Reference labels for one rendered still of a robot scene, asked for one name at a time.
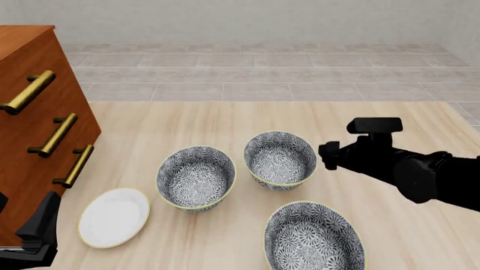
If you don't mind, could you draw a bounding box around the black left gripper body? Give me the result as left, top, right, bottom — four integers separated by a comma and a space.
0, 241, 59, 269

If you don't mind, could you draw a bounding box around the short brass drawer handle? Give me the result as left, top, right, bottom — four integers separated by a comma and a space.
52, 144, 95, 189

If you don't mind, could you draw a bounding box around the medium brass drawer handle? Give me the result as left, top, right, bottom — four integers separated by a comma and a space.
27, 112, 79, 159

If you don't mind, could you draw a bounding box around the black patterned bowl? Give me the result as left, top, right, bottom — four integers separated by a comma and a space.
263, 200, 367, 270
155, 145, 237, 214
243, 130, 319, 191

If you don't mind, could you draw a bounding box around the white plate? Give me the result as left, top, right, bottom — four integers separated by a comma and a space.
77, 187, 152, 250

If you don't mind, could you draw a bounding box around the wooden cabinet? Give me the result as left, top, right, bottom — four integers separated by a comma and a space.
0, 25, 103, 248

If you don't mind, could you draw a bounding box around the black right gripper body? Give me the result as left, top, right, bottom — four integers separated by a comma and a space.
317, 139, 342, 171

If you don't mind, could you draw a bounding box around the long brass drawer handle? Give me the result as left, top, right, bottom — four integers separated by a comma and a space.
0, 70, 57, 116

